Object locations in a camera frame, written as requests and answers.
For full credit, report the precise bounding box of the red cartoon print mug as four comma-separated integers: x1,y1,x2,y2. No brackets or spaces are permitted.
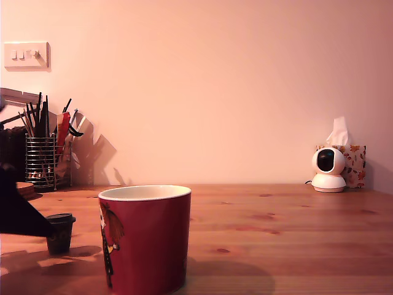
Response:
98,184,192,295

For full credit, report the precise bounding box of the red paper packet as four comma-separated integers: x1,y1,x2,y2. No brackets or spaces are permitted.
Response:
56,112,71,148

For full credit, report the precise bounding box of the wire utensil holder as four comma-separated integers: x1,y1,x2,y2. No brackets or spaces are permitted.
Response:
25,133,74,192

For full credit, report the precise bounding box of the white wall light switch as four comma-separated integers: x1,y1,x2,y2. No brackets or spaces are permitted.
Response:
4,41,52,72

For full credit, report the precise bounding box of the white tissue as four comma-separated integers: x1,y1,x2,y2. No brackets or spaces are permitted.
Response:
325,116,351,146

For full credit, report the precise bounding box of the dark coffee capsule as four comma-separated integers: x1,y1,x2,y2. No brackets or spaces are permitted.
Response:
45,213,77,255

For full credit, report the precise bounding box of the small white round camera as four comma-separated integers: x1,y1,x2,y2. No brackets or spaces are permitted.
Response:
311,146,347,194

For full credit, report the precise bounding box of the dark scoop handle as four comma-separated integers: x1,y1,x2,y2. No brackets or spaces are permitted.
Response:
0,114,24,128

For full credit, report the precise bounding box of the leaf print tissue box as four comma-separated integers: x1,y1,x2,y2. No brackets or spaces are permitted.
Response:
316,144,367,189

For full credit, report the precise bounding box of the brown wooden chopstick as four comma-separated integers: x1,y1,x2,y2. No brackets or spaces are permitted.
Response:
18,111,31,138

